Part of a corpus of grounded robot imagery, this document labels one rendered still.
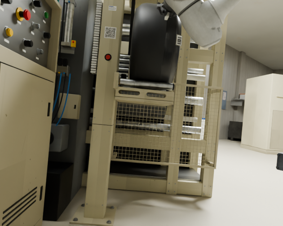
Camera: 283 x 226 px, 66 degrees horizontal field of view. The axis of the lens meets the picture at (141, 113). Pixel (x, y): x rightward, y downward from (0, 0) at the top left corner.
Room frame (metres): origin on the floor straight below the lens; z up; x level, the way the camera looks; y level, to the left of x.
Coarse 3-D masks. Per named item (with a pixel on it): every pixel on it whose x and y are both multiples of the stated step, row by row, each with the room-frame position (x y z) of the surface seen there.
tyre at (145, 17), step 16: (144, 16) 1.25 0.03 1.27; (160, 16) 1.26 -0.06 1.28; (176, 16) 1.27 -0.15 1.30; (144, 32) 1.23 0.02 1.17; (160, 32) 1.23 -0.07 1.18; (176, 32) 1.24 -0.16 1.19; (144, 48) 1.24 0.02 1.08; (160, 48) 1.24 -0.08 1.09; (176, 48) 1.26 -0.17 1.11; (144, 64) 1.28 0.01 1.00; (160, 64) 1.28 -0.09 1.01; (176, 64) 1.31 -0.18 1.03; (144, 80) 1.37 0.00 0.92; (160, 80) 1.36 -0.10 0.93
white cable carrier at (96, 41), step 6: (102, 6) 1.45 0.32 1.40; (96, 18) 1.42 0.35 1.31; (96, 24) 1.45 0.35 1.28; (96, 30) 1.42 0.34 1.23; (96, 36) 1.44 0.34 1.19; (96, 42) 1.42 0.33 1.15; (96, 48) 1.43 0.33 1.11; (96, 54) 1.42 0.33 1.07; (96, 60) 1.42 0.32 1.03; (96, 66) 1.47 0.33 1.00; (90, 72) 1.42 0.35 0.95; (96, 72) 1.45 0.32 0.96
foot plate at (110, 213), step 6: (84, 204) 1.59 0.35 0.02; (78, 210) 1.50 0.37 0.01; (108, 210) 1.54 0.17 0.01; (114, 210) 1.55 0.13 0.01; (78, 216) 1.42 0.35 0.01; (108, 216) 1.46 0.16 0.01; (114, 216) 1.47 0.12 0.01; (72, 222) 1.34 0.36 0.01; (78, 222) 1.35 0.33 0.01; (84, 222) 1.35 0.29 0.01; (90, 222) 1.36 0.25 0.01; (96, 222) 1.36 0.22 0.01; (102, 222) 1.37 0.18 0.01; (108, 222) 1.37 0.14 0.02
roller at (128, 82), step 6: (120, 78) 1.35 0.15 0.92; (120, 84) 1.35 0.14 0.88; (126, 84) 1.35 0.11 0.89; (132, 84) 1.35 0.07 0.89; (138, 84) 1.35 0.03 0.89; (144, 84) 1.35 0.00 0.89; (150, 84) 1.35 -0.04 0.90; (156, 84) 1.35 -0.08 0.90; (162, 84) 1.35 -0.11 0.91; (168, 84) 1.35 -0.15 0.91
